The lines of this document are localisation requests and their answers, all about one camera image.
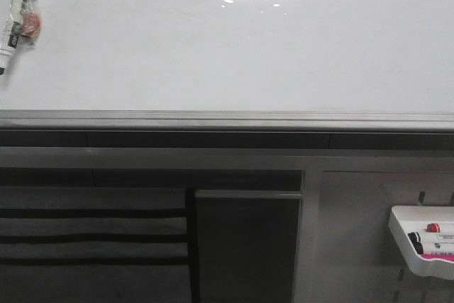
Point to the white whiteboard marker with magnet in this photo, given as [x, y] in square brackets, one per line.
[12, 31]

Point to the dark grey cabinet panel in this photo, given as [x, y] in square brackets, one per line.
[247, 246]

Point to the white plastic marker tray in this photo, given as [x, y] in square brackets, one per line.
[407, 219]

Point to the black capped marker upper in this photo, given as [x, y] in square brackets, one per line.
[420, 237]

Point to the black capped marker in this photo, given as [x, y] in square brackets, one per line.
[420, 237]
[434, 248]

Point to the black capped marker lower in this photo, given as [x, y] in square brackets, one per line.
[434, 248]

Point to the red capped marker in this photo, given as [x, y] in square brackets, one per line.
[440, 228]

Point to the white whiteboard with metal frame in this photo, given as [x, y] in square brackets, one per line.
[318, 65]

